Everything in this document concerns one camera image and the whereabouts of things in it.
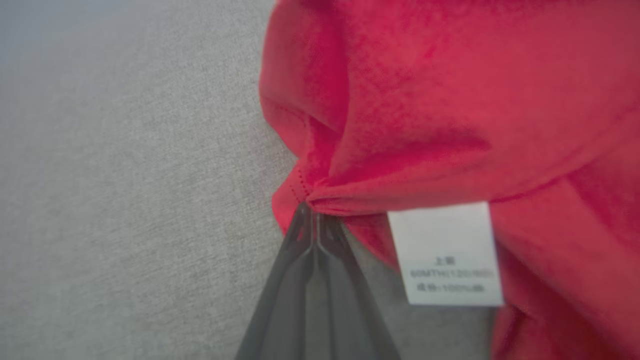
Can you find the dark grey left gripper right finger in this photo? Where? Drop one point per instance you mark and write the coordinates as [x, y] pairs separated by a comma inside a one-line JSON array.
[[345, 310]]

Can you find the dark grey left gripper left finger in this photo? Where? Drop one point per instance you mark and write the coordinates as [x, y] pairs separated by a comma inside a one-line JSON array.
[[285, 300]]

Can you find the red Bulls jersey shirt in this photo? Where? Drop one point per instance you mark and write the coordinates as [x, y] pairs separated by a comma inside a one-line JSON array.
[[450, 100]]

